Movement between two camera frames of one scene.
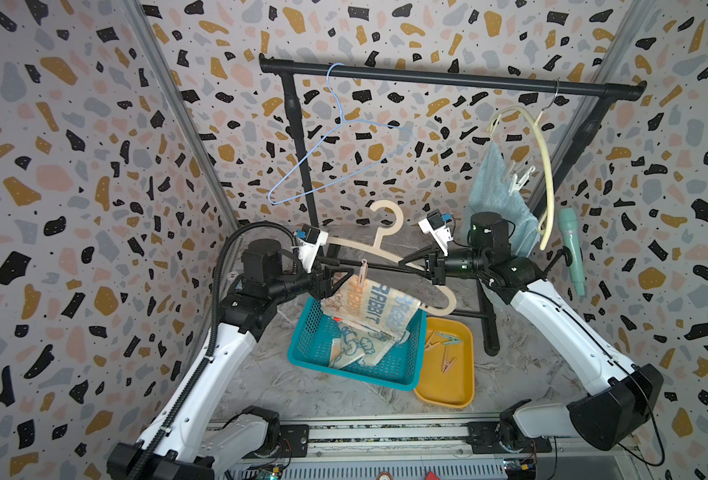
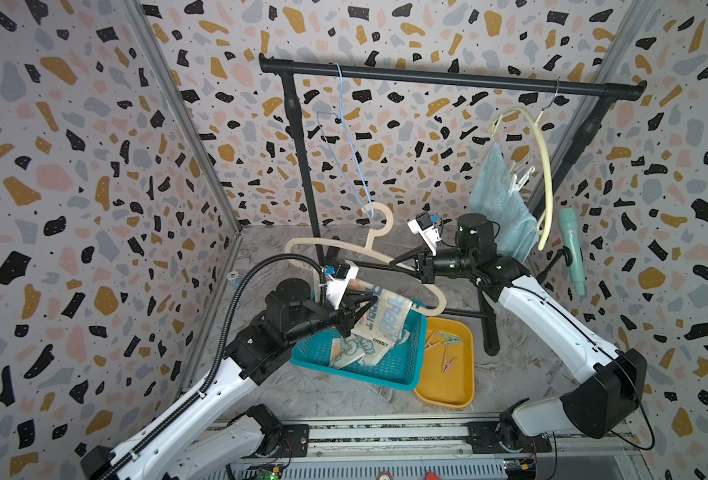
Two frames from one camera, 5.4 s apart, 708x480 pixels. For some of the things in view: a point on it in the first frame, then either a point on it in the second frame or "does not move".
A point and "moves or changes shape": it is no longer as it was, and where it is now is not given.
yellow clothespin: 429,344 does not move
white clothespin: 516,186 does not move
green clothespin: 452,339 does not move
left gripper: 330,289 to 351,315
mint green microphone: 568,222 does not move
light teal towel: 493,190 does not move
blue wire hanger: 340,122 moves or changes shape
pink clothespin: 446,365 does not move
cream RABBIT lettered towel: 373,303 moves or changes shape
